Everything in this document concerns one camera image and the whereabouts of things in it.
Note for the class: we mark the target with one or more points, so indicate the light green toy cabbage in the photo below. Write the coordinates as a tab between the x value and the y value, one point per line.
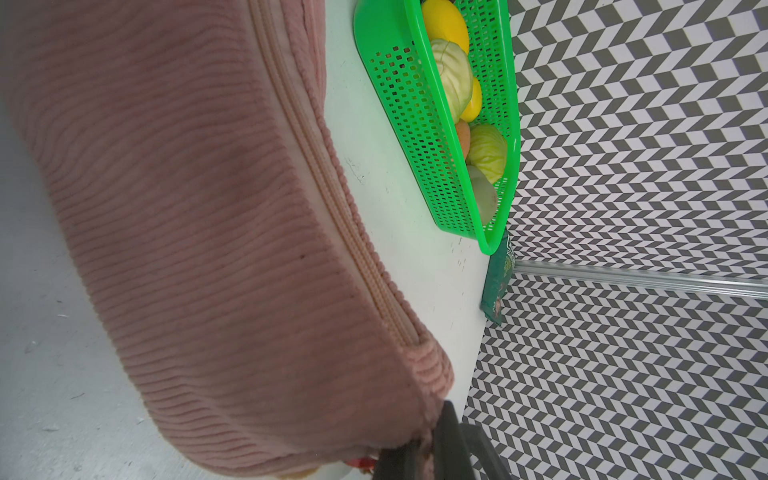
488	151

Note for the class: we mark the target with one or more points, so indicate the yellow toy lemon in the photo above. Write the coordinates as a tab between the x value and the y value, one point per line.
474	106

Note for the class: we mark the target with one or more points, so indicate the green toy lettuce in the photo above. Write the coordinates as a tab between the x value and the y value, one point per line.
455	75

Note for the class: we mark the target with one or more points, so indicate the grey green toy avocado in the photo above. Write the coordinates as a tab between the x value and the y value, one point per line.
485	194

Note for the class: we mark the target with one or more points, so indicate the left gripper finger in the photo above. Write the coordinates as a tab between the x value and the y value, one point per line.
448	456

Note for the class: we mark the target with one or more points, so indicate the right aluminium corner post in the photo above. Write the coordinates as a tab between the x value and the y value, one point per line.
689	283

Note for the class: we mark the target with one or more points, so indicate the green plastic basket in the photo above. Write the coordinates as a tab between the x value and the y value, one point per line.
392	42

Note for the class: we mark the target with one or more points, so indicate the pink corduroy bag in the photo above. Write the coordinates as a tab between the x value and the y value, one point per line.
185	152

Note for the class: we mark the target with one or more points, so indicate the brown toy potato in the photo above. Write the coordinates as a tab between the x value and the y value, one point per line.
463	133

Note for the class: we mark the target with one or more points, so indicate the green book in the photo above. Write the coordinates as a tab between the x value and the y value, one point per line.
499	273

